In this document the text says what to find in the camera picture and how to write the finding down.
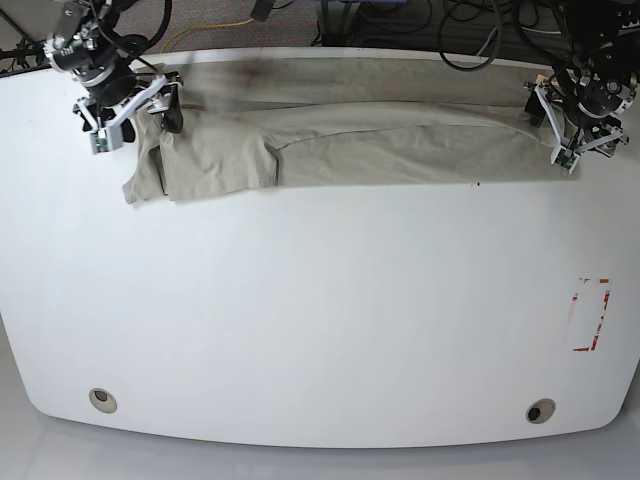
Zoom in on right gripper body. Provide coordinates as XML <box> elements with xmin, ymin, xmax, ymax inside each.
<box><xmin>74</xmin><ymin>62</ymin><xmax>138</xmax><ymax>107</ymax></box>

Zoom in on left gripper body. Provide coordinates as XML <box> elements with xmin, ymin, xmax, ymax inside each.
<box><xmin>549</xmin><ymin>64</ymin><xmax>639</xmax><ymax>129</ymax></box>

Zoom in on beige T-shirt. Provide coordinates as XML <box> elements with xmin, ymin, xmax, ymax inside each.
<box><xmin>123</xmin><ymin>57</ymin><xmax>570</xmax><ymax>204</ymax></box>

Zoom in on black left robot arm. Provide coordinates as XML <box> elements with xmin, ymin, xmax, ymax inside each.
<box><xmin>436</xmin><ymin>1</ymin><xmax>639</xmax><ymax>131</ymax></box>

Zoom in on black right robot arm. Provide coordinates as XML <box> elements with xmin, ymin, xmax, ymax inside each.
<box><xmin>43</xmin><ymin>1</ymin><xmax>183</xmax><ymax>154</ymax></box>

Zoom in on white power strip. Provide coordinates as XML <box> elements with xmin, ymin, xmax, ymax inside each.
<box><xmin>618</xmin><ymin>3</ymin><xmax>640</xmax><ymax>35</ymax></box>

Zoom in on red tape rectangle marking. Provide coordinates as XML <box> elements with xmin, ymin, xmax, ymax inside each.
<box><xmin>567</xmin><ymin>278</ymin><xmax>611</xmax><ymax>353</ymax></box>

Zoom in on left table grommet hole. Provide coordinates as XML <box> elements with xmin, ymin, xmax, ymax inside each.
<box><xmin>89</xmin><ymin>388</ymin><xmax>117</xmax><ymax>414</ymax></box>

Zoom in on table grommet hole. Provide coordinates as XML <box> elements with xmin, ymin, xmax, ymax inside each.
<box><xmin>89</xmin><ymin>388</ymin><xmax>117</xmax><ymax>414</ymax></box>
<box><xmin>526</xmin><ymin>398</ymin><xmax>556</xmax><ymax>424</ymax></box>

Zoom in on right table grommet hole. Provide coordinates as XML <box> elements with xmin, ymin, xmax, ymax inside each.
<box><xmin>526</xmin><ymin>398</ymin><xmax>556</xmax><ymax>424</ymax></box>

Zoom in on yellow cable on floor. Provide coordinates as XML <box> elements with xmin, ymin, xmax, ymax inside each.
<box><xmin>160</xmin><ymin>18</ymin><xmax>254</xmax><ymax>53</ymax></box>

